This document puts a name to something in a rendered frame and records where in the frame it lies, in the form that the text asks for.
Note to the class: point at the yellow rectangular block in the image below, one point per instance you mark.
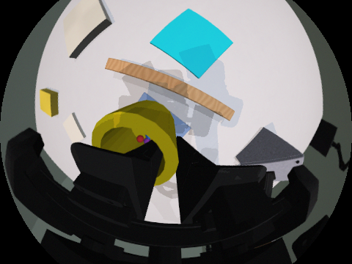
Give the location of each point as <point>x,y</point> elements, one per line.
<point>49,101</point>

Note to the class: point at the cream flat square tile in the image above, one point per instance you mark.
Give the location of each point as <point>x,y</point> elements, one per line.
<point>73,128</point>

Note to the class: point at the cream flat slab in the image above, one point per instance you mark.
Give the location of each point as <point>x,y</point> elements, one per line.
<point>85,21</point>

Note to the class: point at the olive yellow cup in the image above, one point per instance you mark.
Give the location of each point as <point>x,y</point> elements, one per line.
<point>118,132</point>

